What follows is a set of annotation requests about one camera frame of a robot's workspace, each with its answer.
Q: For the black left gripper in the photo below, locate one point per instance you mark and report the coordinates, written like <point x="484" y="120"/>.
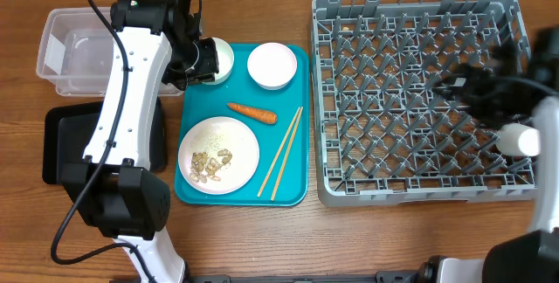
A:
<point x="205" y="73"/>

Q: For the white small bowl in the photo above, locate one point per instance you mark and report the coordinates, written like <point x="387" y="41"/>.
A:
<point x="225" y="57"/>

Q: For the pink shallow bowl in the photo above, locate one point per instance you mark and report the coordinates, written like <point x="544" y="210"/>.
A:
<point x="272" y="65"/>

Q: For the white paper cup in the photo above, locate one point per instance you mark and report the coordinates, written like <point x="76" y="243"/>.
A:
<point x="518" y="140"/>

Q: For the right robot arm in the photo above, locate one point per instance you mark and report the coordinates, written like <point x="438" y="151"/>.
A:
<point x="522" y="106"/>

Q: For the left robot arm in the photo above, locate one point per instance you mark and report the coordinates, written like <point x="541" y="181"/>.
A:
<point x="112" y="187"/>

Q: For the grey dishwasher rack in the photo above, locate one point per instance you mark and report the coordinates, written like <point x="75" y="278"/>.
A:
<point x="382" y="134"/>

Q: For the teal plastic tray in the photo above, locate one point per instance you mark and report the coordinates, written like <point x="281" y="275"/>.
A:
<point x="288" y="183"/>

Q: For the orange carrot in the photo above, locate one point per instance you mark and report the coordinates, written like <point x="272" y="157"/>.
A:
<point x="264" y="116"/>

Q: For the white plate with peanuts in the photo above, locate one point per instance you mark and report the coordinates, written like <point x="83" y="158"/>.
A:
<point x="218" y="155"/>

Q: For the left wooden chopstick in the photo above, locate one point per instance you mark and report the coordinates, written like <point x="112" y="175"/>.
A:
<point x="278" y="152"/>

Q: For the wooden chopstick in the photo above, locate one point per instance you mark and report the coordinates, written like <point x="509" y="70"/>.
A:
<point x="278" y="152"/>
<point x="291" y="134"/>

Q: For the clear plastic bin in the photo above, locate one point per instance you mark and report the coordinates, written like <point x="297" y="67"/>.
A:
<point x="76" y="52"/>

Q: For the right wooden chopstick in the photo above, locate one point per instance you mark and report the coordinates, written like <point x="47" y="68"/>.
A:
<point x="291" y="134"/>

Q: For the black plastic tray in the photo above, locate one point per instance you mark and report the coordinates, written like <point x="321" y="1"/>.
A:
<point x="69" y="129"/>

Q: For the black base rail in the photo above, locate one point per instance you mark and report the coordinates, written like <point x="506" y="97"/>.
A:
<point x="379" y="277"/>

